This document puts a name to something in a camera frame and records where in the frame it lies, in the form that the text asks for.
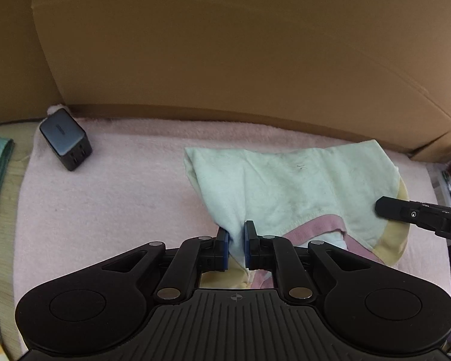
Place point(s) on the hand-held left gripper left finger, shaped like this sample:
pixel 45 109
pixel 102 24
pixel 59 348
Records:
pixel 222 251

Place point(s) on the pink fleece blanket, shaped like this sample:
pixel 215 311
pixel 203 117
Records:
pixel 116 203

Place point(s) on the cardboard box with small label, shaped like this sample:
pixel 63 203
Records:
pixel 15 64

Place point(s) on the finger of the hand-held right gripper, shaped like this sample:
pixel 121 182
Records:
pixel 406 211

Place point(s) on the black power adapter cube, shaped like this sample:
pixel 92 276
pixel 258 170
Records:
pixel 65 139

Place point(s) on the white clutter box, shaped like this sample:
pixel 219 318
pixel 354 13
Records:
pixel 449 191

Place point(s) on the yellow and white pants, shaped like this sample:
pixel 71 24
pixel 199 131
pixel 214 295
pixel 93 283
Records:
pixel 285 184

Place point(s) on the low cardboard box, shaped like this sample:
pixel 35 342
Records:
pixel 439 146

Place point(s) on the large cardboard box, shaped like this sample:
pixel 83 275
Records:
pixel 248 45

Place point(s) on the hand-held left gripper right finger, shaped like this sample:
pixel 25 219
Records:
pixel 248 249

